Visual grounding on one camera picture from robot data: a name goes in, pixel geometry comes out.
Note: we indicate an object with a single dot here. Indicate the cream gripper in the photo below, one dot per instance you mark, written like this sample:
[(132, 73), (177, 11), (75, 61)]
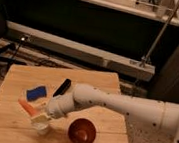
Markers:
[(40, 118)]

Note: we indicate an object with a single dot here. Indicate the orange pepper with green stem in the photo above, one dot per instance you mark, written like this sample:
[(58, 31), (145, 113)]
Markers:
[(29, 109)]

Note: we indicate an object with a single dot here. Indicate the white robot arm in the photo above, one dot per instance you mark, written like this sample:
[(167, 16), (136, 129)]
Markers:
[(160, 114)]

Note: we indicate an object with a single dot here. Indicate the blue sponge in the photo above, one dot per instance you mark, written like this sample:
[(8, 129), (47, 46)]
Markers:
[(36, 93)]

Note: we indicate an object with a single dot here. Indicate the black rectangular block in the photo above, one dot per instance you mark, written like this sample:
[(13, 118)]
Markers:
[(63, 88)]

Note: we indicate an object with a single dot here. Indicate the red bowl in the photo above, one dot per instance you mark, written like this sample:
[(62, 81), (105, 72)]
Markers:
[(81, 131)]

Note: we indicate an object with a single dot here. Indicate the metal pole stand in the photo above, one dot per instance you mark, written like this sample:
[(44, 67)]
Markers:
[(145, 58)]

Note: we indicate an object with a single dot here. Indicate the grey metal rail beam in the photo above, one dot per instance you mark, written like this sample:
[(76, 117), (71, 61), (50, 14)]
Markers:
[(85, 53)]

